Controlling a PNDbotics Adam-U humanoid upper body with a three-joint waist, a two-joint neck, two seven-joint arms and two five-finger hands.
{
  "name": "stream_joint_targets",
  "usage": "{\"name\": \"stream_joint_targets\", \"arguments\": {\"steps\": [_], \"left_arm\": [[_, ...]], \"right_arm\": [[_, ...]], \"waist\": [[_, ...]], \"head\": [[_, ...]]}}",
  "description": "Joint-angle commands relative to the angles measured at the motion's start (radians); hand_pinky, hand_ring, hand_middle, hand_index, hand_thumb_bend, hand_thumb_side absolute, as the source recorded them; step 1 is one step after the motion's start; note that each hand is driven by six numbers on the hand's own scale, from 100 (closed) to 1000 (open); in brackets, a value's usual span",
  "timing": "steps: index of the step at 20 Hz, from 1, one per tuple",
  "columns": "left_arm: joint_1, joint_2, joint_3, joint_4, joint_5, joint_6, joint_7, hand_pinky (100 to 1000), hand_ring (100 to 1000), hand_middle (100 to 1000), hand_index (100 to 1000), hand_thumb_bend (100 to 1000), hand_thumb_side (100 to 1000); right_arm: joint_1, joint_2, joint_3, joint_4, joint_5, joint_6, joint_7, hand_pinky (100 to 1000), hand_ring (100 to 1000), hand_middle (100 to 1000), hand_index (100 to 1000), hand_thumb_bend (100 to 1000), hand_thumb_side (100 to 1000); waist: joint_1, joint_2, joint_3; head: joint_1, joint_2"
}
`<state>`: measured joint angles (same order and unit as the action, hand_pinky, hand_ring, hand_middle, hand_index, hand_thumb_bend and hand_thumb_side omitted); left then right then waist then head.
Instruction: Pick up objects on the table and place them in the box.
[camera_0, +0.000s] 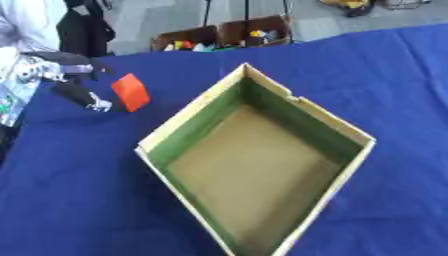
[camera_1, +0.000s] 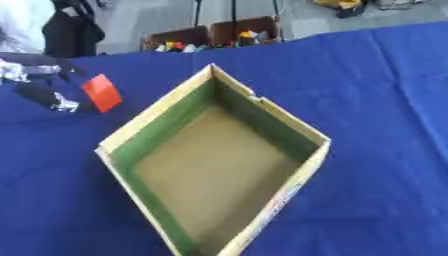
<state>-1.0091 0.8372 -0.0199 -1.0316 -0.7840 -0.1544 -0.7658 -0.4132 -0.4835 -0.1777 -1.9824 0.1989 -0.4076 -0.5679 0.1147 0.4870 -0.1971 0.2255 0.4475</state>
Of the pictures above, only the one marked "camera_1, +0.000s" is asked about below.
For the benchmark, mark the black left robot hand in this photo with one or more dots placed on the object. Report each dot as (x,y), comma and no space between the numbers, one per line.
(41,93)

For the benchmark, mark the orange rectangular block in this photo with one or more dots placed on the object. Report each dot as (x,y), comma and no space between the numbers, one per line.
(102,92)

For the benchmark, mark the brown cardboard box with toys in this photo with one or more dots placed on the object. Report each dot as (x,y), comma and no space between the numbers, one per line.
(248,32)
(178,39)

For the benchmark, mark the tan cardboard box green inside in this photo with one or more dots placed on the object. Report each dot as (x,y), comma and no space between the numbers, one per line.
(216,156)

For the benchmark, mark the person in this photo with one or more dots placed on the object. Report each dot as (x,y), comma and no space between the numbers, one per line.
(52,26)

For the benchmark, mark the yellow and black bag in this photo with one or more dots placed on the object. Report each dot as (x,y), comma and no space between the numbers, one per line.
(344,6)

